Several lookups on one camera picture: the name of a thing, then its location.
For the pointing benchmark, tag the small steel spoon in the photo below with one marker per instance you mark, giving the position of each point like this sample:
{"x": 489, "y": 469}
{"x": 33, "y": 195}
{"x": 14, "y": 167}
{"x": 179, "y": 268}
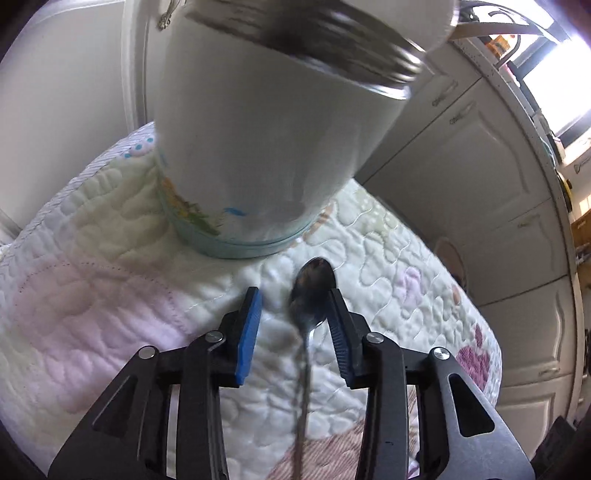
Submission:
{"x": 308, "y": 310}

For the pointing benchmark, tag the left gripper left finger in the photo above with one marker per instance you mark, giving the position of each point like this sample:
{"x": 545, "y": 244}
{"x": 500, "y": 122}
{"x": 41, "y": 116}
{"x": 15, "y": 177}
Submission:
{"x": 124, "y": 434}

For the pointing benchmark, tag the woven waste basket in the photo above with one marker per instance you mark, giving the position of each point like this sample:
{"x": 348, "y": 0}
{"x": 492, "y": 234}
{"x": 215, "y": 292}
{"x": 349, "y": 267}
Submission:
{"x": 450, "y": 257}

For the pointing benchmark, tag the quilted patchwork table cover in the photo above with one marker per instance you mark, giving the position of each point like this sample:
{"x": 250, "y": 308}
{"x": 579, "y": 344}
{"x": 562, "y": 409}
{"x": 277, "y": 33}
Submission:
{"x": 100, "y": 272}

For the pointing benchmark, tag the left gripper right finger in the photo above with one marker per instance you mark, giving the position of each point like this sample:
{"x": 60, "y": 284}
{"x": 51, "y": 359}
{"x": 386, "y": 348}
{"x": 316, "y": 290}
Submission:
{"x": 461, "y": 434}

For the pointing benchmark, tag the white thermos food jar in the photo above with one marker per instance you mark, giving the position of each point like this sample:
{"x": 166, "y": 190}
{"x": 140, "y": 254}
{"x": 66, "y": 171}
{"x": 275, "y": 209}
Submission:
{"x": 267, "y": 108}

